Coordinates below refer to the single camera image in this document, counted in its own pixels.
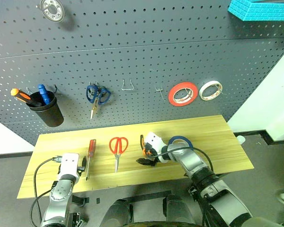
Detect black table bracket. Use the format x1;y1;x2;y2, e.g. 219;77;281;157
71;195;90;207

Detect orange black handled pliers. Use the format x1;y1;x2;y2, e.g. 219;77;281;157
139;134;155;157

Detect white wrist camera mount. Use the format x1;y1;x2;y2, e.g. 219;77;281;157
143;131;170;164
57;153;80;183

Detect grey metal pegboard wall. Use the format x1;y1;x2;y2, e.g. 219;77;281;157
0;0;284;146

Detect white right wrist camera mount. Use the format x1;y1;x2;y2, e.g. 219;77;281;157
143;131;170;164

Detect cyan foam block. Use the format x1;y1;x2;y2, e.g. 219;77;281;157
227;0;284;22

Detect orange black handled screwdriver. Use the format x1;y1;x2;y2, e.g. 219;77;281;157
10;88;44;107

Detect blue handled scissors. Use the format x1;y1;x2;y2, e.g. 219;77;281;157
86;84;112;120

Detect white tape roll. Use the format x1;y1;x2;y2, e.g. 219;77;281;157
198;80;223;101

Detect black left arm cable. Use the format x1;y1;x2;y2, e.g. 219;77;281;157
29;156;63;227

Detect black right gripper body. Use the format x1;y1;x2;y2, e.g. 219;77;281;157
143;145;159;161

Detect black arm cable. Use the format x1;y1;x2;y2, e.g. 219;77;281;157
29;156;63;227
149;147;215;172

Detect round silver metal flange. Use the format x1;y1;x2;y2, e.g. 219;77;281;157
39;0;65;23

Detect red tape roll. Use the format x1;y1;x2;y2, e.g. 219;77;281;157
168;81;199;106

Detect silver wire loop hook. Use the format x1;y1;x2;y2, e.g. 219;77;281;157
121;79;135;91

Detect blue handled screwdriver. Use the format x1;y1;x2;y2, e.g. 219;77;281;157
38;84;51;106

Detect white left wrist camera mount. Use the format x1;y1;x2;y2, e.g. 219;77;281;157
57;153;80;183

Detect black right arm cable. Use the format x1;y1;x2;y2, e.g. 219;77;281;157
149;147;215;172

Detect red handled screwdriver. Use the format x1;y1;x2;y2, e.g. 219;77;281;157
85;139;97;181

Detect red handled scissors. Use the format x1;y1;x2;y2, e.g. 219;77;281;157
108;136;129;174

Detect silver double prong hook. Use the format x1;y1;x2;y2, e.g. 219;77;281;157
155;86;166;101

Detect black plastic cup holder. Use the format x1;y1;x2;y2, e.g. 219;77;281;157
26;91;64;128

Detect blue tape roll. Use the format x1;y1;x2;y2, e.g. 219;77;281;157
168;135;194;148

